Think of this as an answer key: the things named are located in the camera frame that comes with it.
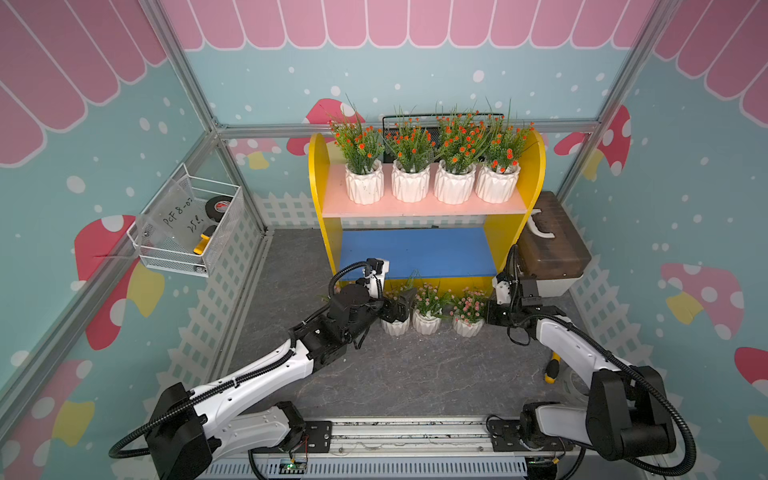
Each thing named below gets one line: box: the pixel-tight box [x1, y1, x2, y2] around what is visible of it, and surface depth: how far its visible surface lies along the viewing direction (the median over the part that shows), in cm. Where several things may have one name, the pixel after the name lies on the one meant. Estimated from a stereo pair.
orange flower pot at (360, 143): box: [331, 97, 385, 205], surface depth 68 cm
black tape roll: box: [205, 195, 234, 223], surface depth 81 cm
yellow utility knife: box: [193, 225, 218, 255], surface depth 65 cm
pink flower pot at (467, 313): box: [449, 287, 488, 338], surface depth 84 cm
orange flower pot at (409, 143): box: [385, 117, 434, 203], surface depth 68 cm
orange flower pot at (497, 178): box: [475, 99, 537, 204], surface depth 68 cm
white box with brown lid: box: [517, 191, 592, 297], surface depth 93 cm
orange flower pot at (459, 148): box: [432, 112, 490, 205], surface depth 67 cm
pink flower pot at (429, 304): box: [412, 282, 452, 336], surface depth 86 cm
